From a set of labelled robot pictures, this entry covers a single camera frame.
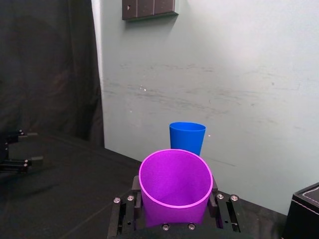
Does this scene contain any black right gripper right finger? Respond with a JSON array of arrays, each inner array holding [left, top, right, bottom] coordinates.
[[204, 178, 241, 234]]

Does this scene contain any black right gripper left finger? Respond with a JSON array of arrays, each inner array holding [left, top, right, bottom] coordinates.
[[107, 175, 146, 237]]

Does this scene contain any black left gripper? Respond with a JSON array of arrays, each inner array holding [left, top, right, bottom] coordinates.
[[0, 128, 44, 174]]

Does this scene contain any purple plastic cup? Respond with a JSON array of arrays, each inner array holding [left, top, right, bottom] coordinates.
[[138, 148, 214, 228]]

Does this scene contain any black box with white stitching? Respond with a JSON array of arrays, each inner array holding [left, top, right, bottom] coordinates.
[[282, 182, 319, 239]]

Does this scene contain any blue plastic cup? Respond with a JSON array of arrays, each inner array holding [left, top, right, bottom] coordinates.
[[168, 121, 207, 157]]

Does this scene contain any black hanging curtain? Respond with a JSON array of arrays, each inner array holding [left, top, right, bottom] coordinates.
[[0, 0, 105, 148]]

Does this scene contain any dark wall switch panel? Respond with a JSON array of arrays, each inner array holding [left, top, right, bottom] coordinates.
[[122, 0, 179, 21]]

